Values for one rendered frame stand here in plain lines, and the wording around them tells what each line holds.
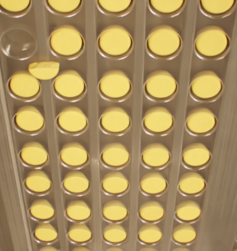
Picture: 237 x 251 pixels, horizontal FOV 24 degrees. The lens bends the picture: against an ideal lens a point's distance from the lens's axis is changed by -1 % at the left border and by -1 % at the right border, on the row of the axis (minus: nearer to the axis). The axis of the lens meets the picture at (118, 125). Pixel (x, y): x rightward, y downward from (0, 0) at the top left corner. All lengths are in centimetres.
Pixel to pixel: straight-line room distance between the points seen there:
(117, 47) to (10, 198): 9
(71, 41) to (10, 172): 7
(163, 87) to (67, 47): 4
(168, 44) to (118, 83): 3
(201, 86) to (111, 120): 4
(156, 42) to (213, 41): 2
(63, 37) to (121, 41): 2
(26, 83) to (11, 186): 5
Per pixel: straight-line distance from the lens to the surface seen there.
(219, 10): 19
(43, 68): 20
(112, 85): 21
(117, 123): 22
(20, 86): 21
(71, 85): 21
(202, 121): 23
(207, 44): 20
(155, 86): 21
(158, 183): 25
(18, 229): 27
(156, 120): 22
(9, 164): 24
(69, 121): 22
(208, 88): 21
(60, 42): 20
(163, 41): 20
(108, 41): 20
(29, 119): 23
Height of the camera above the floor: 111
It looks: 47 degrees down
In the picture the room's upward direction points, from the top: 179 degrees counter-clockwise
